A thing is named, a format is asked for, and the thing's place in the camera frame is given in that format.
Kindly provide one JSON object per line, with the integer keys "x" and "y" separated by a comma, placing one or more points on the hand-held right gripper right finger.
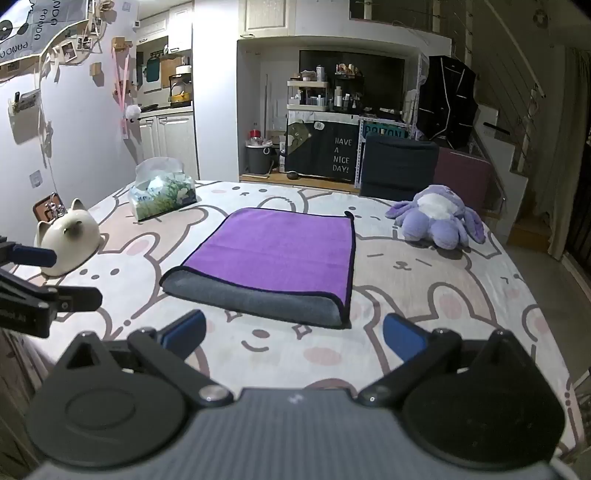
{"x": 402, "y": 339}

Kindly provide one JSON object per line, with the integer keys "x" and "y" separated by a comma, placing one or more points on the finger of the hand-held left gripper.
{"x": 76, "y": 299}
{"x": 30, "y": 255}

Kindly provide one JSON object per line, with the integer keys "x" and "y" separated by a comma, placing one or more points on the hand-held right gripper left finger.
{"x": 183, "y": 330}

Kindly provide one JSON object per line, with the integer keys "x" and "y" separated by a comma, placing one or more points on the purple and grey towel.
{"x": 277, "y": 251}

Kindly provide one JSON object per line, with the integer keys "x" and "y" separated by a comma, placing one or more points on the white cat-shaped jar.
{"x": 69, "y": 242}

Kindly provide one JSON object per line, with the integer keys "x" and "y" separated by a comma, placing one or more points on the brown wooden holder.
{"x": 46, "y": 206}

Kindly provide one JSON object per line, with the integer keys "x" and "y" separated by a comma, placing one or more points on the purple plush toy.
{"x": 434, "y": 217}

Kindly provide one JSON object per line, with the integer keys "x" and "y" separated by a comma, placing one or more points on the floral tissue box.
{"x": 161, "y": 194}

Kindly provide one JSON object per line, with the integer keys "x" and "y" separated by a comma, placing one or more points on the dark blue chair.
{"x": 398, "y": 168}

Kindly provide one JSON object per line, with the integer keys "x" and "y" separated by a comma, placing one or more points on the mauve folding board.
{"x": 464, "y": 175}

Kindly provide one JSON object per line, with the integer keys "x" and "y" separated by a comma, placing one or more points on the white fluffy pompom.
{"x": 133, "y": 112}

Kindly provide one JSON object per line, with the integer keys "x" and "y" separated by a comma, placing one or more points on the white kitchen cabinet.
{"x": 171, "y": 143}

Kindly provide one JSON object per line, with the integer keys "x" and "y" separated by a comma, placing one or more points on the grey trash bin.
{"x": 259, "y": 159}

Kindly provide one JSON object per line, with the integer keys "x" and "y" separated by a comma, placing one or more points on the pink hanging ribbon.
{"x": 121, "y": 87}

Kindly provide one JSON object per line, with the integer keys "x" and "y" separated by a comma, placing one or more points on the black printed curtain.
{"x": 323, "y": 152}

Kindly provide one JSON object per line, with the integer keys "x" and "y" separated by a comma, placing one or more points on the teal sign plate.
{"x": 385, "y": 131}

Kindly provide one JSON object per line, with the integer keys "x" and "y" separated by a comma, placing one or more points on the black jacket with white trim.
{"x": 448, "y": 101}

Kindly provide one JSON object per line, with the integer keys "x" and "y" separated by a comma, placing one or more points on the white rack with bottles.
{"x": 308, "y": 94}

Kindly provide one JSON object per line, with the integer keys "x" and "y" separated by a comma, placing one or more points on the white wall socket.
{"x": 36, "y": 178}

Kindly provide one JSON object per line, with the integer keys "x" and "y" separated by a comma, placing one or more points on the wall pocket holder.
{"x": 25, "y": 104}

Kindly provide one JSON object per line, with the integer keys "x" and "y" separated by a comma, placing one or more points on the panda wall poster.
{"x": 27, "y": 23}

